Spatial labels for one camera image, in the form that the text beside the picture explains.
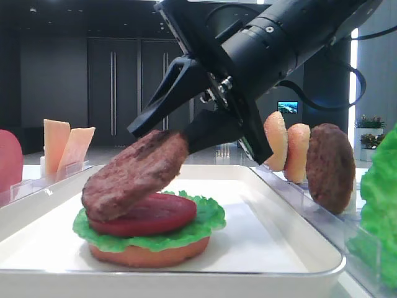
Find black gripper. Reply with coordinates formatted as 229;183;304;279
128;1;297;165

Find brown meat patty front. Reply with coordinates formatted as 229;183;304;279
81;130;189;221

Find brown meat patty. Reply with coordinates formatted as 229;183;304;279
81;130;189;221
306;123;355;215

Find bread slice far right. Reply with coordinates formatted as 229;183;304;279
264;111;288;171

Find bread slice near right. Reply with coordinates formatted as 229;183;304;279
283;123;311;184

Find green lettuce on tray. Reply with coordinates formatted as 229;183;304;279
73;191;226;253

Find red tomato slice on tray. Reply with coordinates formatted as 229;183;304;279
88;193;197;238

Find orange cheese slice right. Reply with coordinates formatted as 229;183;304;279
58;127;96;173

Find orange cheese slice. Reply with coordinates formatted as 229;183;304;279
58;127;96;173
43;119;71;176

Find brown meat patty rear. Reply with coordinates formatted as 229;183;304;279
306;123;355;215

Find orange cheese slice left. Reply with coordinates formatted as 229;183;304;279
43;119;71;176

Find bottom bread slice on tray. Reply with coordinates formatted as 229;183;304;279
89;237;210;269

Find red tomato slice in holder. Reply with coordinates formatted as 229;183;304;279
1;130;24;192

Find green lettuce leaf right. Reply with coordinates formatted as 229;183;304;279
347;128;396;289

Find dark double doors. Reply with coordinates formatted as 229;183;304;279
88;38;182;147

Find white rectangular tray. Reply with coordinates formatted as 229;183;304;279
1;165;346;297

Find potted flowers planter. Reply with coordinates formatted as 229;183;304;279
354;115;385;161

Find clear long divider left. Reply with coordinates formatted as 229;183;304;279
1;160;91;207

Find clear long divider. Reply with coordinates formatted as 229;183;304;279
1;160;91;207
251;166;384;297

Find clear long divider right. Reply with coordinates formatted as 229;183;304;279
251;166;384;297

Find small wall screen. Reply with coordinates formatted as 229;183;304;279
277;101;298;114

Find black camera cable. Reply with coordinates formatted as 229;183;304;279
280;63;367;111

